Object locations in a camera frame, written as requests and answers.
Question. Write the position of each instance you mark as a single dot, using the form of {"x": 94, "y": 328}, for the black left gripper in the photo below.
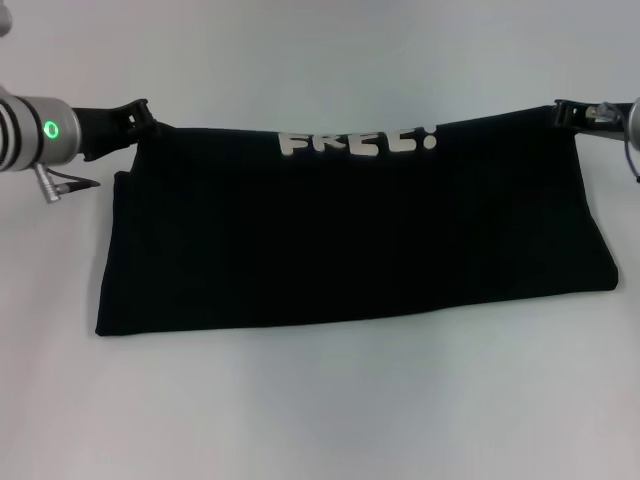
{"x": 102, "y": 130}

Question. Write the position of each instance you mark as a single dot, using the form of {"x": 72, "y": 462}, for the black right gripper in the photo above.
{"x": 600, "y": 127}

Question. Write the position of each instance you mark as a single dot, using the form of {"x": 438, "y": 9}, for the black shirt with white print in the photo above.
{"x": 340, "y": 240}

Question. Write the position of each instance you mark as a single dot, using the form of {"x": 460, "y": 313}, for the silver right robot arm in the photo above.
{"x": 636, "y": 125}

